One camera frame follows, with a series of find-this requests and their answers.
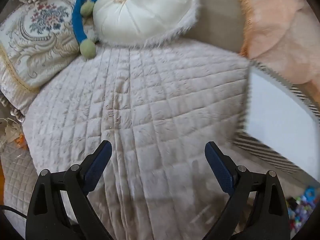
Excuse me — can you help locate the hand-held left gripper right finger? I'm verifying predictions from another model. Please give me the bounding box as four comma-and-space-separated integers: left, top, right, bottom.
204, 141, 290, 240

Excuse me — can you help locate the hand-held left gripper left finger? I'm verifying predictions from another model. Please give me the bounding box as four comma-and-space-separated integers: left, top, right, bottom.
25, 140, 113, 240

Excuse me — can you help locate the striped tray with white inside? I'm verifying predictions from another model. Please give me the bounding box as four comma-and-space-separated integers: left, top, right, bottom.
232, 60, 320, 178

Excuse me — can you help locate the pile of colourful jewelry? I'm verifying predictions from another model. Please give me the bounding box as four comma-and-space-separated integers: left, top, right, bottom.
285, 185, 317, 233

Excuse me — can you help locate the beige quilted blanket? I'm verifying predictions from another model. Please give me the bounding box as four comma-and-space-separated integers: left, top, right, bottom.
0, 41, 316, 240

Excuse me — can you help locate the green and blue plush toy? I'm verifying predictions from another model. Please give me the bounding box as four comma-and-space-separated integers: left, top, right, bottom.
65, 0, 106, 58

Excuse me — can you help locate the floral embroidered cushion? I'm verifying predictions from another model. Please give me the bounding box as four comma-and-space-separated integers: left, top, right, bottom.
0, 0, 81, 93

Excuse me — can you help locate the beige upholstered backrest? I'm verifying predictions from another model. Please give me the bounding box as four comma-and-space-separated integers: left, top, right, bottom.
184, 0, 248, 53

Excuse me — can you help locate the peach fringed cloth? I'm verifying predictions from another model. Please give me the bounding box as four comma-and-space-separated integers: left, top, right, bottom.
234, 0, 320, 98

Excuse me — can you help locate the round white fringed cushion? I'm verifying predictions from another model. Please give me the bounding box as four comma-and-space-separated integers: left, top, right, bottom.
92, 0, 200, 47

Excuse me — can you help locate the black cable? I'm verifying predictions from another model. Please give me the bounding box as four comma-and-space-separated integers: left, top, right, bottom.
0, 204, 28, 218

